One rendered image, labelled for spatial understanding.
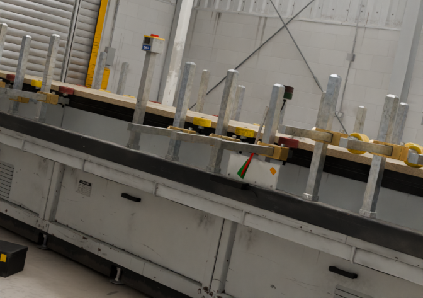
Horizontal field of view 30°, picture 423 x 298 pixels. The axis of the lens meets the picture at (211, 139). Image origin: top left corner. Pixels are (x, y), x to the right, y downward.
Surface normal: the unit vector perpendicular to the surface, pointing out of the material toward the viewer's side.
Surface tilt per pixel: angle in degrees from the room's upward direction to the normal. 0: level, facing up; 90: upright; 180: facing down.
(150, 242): 90
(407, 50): 90
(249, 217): 90
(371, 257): 90
